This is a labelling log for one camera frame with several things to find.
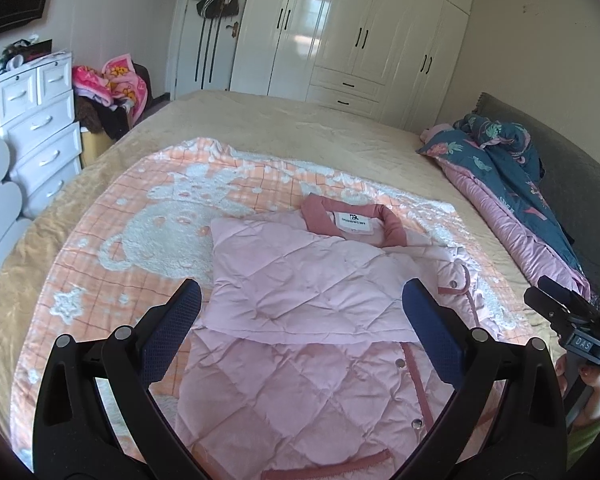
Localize white curved furniture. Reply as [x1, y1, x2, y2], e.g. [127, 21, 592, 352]
[0, 137, 33, 296]

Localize blue floral pink quilt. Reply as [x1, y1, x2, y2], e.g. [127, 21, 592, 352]
[416, 112, 593, 306]

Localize green cloth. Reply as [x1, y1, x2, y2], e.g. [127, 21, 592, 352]
[565, 420, 600, 467]

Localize pink yellow printed blanket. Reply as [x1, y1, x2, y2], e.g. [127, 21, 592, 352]
[71, 54, 153, 126]

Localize bed with beige sheet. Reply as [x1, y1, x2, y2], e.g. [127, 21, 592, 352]
[0, 89, 600, 411]

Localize white door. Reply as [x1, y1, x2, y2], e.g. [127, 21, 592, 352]
[172, 0, 246, 98]

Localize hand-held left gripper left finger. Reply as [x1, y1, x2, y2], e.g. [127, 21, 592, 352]
[32, 278, 203, 480]

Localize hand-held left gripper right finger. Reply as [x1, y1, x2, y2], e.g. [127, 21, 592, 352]
[397, 278, 568, 480]

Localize grey headboard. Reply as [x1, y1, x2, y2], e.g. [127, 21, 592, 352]
[472, 92, 600, 281]

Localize black hanging straps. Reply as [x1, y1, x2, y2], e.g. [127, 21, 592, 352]
[194, 17, 220, 83]

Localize white wardrobe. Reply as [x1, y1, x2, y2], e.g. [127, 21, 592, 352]
[230, 0, 476, 133]

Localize pink quilted jacket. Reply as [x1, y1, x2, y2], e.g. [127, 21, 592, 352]
[172, 194, 473, 480]

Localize orange checked blanket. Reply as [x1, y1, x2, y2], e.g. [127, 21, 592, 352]
[10, 136, 541, 461]

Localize white drawer chest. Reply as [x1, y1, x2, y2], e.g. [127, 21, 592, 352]
[0, 50, 83, 218]

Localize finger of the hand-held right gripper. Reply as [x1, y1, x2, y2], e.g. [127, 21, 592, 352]
[523, 275, 600, 327]

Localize dark clothes pile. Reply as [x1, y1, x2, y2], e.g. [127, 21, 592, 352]
[75, 95, 136, 141]

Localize clutter on drawer chest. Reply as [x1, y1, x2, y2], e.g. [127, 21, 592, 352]
[0, 35, 56, 73]

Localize beige storage box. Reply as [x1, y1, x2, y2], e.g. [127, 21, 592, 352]
[80, 127, 116, 168]

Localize person's right hand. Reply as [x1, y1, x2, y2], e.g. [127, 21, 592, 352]
[555, 355, 600, 427]

